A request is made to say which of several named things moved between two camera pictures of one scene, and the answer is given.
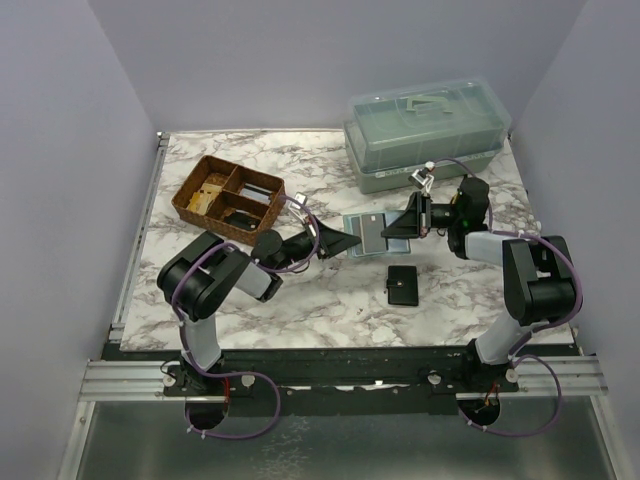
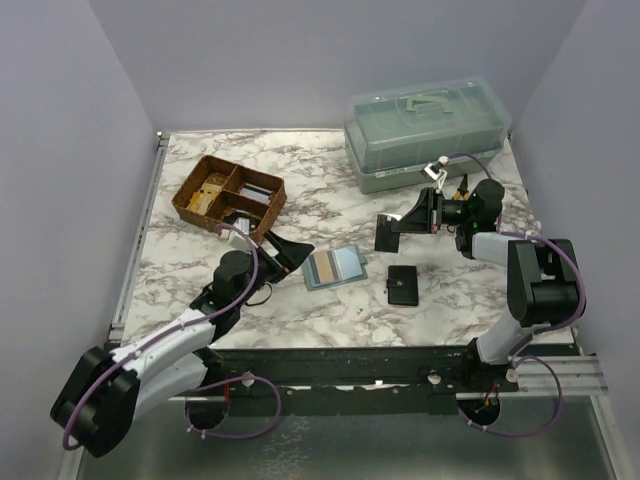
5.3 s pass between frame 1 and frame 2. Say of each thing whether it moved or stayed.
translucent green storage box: stayed
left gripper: moved
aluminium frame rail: stayed
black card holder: stayed
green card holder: moved
